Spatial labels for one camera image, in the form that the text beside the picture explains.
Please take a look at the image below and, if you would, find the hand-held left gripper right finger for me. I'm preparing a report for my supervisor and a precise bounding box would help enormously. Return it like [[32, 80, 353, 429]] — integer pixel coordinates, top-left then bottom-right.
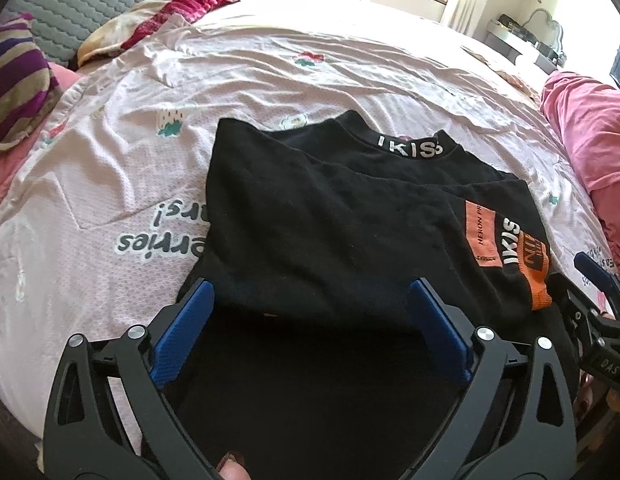
[[410, 279, 578, 480]]

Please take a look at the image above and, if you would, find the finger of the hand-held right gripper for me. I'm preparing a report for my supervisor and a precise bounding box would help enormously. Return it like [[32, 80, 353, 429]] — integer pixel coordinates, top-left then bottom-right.
[[546, 271, 620, 348], [573, 251, 620, 311]]

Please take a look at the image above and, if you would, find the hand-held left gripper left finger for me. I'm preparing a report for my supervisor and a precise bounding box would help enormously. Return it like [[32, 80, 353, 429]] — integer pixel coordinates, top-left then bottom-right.
[[41, 280, 226, 480]]

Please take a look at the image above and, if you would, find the black sweatshirt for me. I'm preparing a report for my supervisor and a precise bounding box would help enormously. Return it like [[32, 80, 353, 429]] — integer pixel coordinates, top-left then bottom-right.
[[162, 110, 583, 480]]

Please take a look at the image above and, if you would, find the person's right hand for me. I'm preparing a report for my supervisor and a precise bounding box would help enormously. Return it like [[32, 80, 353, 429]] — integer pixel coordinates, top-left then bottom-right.
[[577, 370, 618, 461]]

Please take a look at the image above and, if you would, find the person's left hand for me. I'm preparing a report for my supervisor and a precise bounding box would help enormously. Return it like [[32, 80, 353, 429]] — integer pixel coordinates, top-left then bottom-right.
[[217, 451, 251, 480]]

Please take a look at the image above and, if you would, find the pink blanket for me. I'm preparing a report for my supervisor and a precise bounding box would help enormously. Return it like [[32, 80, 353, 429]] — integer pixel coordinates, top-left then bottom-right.
[[540, 70, 620, 261]]

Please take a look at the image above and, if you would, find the pink printed bed quilt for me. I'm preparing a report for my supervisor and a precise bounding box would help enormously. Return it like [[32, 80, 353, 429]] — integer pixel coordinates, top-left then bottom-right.
[[0, 0, 620, 441]]

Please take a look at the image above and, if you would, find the white desk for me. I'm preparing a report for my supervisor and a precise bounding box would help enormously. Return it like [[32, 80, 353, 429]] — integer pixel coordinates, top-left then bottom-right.
[[487, 15, 566, 68]]

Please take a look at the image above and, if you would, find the purple striped pillow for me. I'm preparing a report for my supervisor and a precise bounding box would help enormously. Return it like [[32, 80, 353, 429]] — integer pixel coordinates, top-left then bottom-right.
[[0, 12, 66, 156]]

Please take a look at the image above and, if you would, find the red floral blanket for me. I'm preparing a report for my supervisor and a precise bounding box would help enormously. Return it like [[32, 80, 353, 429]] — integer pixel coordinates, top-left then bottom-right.
[[77, 0, 241, 68]]

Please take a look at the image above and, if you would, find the grey quilted headboard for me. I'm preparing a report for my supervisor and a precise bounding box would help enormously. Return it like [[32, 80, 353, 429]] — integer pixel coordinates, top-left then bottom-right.
[[2, 0, 206, 68]]

